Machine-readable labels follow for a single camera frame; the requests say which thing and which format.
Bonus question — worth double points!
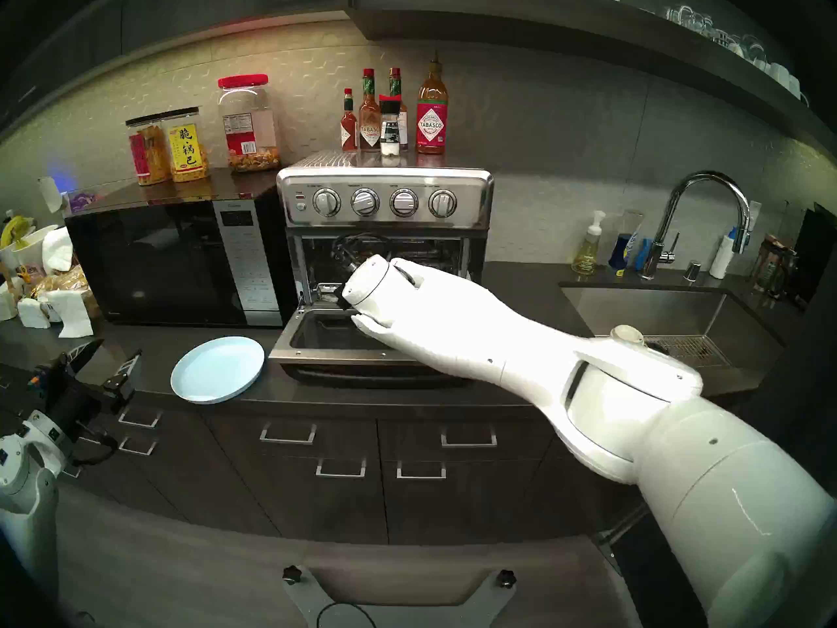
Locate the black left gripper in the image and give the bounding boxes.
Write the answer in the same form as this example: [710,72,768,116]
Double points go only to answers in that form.
[29,338,143,432]

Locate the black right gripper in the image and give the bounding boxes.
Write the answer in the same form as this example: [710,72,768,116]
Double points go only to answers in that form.
[335,254,364,308]

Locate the light blue plate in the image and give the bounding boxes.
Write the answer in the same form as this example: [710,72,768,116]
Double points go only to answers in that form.
[171,336,266,405]

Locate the stainless steel toaster oven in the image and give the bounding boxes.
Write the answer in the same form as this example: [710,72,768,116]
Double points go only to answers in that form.
[277,150,496,307]

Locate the white paper napkin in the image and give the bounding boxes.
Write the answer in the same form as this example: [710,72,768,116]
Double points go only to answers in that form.
[49,290,97,338]

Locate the white container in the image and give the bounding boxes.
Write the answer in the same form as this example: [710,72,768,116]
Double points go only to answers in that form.
[16,296,52,330]

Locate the clear bag of bread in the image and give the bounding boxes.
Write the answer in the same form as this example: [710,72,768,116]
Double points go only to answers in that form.
[29,264,89,297]

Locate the black silver microwave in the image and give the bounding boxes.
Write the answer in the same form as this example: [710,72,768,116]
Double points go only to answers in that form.
[64,169,301,328]

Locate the white paper bag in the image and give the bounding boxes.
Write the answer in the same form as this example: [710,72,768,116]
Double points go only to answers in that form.
[41,226,74,274]

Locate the white bowl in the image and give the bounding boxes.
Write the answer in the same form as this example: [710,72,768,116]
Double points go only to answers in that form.
[0,224,60,274]

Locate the yellow bananas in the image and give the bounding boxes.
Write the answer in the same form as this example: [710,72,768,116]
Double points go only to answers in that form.
[0,216,33,249]

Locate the small red Tabasco bottle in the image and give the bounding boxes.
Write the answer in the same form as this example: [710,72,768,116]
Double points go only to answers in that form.
[341,88,358,152]

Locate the brown sauce Tabasco bottle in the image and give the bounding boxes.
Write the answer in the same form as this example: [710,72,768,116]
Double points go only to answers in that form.
[359,69,382,151]

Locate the black cap salt shaker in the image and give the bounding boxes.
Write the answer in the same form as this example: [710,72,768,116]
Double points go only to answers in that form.
[379,96,401,156]

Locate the red lid clear snack jar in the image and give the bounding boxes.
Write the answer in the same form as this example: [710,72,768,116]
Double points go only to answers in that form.
[218,74,281,173]

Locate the large orange Tabasco bottle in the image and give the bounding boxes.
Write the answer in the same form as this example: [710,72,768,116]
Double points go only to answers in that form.
[416,51,449,154]

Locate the dark wood base cabinet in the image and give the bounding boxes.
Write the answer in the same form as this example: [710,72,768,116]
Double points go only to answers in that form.
[0,372,655,548]

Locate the yellow label snack jar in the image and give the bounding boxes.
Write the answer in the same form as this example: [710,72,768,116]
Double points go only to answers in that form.
[163,107,211,183]

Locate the red label snack jar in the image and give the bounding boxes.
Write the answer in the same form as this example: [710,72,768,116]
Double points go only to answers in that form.
[126,113,172,186]

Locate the green neck sauce bottle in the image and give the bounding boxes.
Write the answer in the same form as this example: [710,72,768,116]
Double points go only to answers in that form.
[389,68,409,151]

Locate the yellow liquid soap dispenser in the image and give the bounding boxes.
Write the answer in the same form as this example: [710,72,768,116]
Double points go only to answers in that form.
[572,210,606,275]

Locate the blue dish soap bottle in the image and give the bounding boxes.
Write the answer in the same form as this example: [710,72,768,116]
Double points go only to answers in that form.
[608,231,638,271]

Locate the chrome gooseneck faucet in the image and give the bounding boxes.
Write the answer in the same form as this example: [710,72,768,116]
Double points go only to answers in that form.
[641,170,751,281]

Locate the stainless steel sink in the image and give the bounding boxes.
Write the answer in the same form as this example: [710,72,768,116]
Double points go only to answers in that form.
[559,283,785,398]

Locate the metal sink grid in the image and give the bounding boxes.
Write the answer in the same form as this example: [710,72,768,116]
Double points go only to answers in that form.
[644,334,732,369]

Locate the white bottle blue cap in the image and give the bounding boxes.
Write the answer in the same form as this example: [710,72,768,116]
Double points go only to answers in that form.
[709,226,738,279]

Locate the glass french press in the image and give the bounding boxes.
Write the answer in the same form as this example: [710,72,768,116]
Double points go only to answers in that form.
[749,234,798,299]

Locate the black countertop appliance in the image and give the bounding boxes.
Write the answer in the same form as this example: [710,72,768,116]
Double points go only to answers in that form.
[788,201,837,310]

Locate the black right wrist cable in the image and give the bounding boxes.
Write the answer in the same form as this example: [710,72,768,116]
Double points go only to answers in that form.
[332,232,394,268]

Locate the wire oven rack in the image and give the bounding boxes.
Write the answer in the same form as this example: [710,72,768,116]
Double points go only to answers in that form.
[304,237,473,294]

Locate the black base cable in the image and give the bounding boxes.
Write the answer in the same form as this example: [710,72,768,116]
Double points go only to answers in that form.
[316,601,380,628]

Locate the dark wall shelf unit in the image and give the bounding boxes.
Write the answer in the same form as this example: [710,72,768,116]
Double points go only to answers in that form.
[350,0,837,156]

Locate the grey robot base bracket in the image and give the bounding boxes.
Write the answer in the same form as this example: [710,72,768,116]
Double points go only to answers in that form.
[282,566,517,628]

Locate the grey wall cabinet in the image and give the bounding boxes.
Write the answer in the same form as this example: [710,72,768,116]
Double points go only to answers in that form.
[0,0,354,111]

